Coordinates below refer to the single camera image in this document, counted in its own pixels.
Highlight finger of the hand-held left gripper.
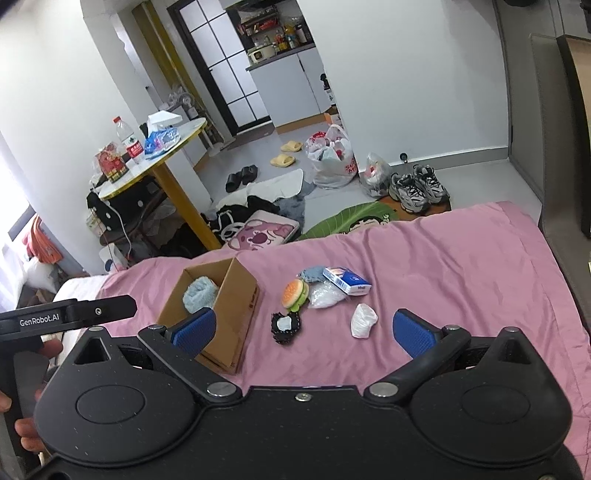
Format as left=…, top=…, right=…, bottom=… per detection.
left=76, top=296, right=138, bottom=322

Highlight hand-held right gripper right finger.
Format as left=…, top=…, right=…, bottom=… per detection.
left=362, top=309, right=544, bottom=409

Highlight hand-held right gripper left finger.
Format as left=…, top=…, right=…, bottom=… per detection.
left=69, top=308, right=243, bottom=409

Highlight brown cardboard box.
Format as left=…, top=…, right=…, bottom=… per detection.
left=157, top=257, right=260, bottom=374

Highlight white fluffy sock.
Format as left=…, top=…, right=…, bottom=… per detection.
left=350, top=303, right=379, bottom=340

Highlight blue white tissue pack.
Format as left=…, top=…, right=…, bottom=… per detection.
left=322, top=266, right=373, bottom=297

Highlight clear bag of white pellets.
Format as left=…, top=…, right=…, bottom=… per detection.
left=307, top=281, right=350, bottom=309

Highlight hamburger plush toy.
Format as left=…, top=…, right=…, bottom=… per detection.
left=281, top=279, right=310, bottom=311

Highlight person's left hand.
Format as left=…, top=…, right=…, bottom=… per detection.
left=0, top=339, right=64, bottom=457

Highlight fluffy grey plush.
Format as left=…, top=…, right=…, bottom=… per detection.
left=182, top=275, right=221, bottom=315

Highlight pink bed sheet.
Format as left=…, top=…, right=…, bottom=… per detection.
left=58, top=200, right=591, bottom=462

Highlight orange cloth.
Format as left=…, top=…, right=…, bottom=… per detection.
left=25, top=215, right=64, bottom=264

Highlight black chair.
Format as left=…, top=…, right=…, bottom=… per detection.
left=87, top=178, right=195, bottom=260

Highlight pink bear cushion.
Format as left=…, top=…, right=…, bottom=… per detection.
left=225, top=210, right=300, bottom=252

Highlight green leaf cartoon rug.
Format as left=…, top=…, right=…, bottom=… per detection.
left=299, top=202, right=400, bottom=240

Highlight grey sneaker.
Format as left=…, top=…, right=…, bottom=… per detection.
left=389, top=173, right=433, bottom=214
left=412, top=165, right=451, bottom=204

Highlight black clothing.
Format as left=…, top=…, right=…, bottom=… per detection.
left=205, top=195, right=280, bottom=241

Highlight red snack bag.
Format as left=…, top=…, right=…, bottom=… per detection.
left=95, top=144, right=129, bottom=184

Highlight grey cloth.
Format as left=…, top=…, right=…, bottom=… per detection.
left=274, top=191, right=308, bottom=232

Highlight clear plastic bag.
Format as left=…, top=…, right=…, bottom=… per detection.
left=359, top=152, right=393, bottom=199

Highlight plastic water bottle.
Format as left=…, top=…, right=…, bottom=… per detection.
left=112, top=116, right=145, bottom=165

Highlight blue packets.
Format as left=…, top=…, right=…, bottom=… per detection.
left=144, top=128, right=181, bottom=158

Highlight round table with yellow leg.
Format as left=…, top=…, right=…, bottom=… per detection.
left=90, top=117, right=223, bottom=253

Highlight white red plastic bag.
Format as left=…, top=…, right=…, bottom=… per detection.
left=305, top=124, right=356, bottom=188

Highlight white tissue box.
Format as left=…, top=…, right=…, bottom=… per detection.
left=147, top=111, right=184, bottom=128

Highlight small white fan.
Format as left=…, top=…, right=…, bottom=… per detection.
left=173, top=90, right=199, bottom=121

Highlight grey wardrobe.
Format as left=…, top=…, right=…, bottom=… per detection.
left=492, top=0, right=591, bottom=278

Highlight white kitchen cabinet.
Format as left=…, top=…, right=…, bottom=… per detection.
left=246, top=44, right=331, bottom=129

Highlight black framed glass door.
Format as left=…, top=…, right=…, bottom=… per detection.
left=166, top=0, right=273, bottom=135

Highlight kitchen shelf with bottles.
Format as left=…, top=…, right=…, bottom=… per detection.
left=238, top=9, right=317, bottom=52

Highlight white cable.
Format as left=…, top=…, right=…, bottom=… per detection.
left=92, top=185, right=135, bottom=264

